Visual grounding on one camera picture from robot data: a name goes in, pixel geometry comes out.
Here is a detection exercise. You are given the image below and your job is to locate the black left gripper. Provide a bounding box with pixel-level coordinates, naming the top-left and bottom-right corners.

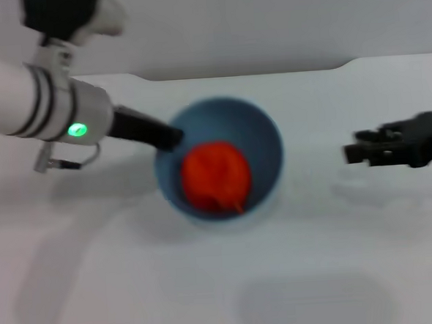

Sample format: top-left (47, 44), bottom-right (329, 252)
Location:
top-left (104, 101), bottom-right (186, 155)

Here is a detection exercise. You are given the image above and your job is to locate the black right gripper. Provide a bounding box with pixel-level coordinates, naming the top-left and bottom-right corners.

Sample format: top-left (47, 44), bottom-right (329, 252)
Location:
top-left (340, 111), bottom-right (432, 173)

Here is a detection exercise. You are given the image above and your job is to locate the orange fruit with stem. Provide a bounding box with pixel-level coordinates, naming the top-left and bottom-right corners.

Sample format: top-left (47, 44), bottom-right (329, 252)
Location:
top-left (178, 138), bottom-right (255, 219)

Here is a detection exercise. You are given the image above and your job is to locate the blue bowl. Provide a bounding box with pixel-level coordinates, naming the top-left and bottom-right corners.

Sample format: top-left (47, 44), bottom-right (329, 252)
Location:
top-left (149, 92), bottom-right (291, 229)

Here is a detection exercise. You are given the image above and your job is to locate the thin left arm cable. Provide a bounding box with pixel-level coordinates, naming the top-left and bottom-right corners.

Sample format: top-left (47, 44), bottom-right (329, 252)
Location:
top-left (31, 139), bottom-right (103, 174)

